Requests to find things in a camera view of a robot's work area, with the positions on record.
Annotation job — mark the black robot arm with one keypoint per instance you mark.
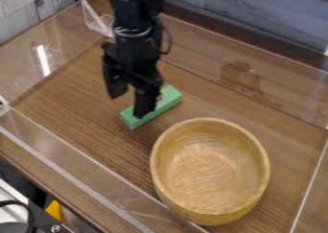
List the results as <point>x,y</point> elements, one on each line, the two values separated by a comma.
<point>137,14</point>

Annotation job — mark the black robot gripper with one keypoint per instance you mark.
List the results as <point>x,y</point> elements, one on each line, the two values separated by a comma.
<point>131,64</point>

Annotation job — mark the clear acrylic corner bracket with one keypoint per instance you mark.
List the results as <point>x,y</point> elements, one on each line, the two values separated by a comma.
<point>99,23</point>

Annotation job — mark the brown wooden bowl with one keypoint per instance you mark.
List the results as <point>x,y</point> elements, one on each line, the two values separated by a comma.
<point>211,170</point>

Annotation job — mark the black and yellow equipment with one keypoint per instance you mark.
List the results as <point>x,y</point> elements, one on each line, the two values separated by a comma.
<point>49,220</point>

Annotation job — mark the green rectangular block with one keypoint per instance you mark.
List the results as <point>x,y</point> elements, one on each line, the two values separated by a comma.
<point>172,98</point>

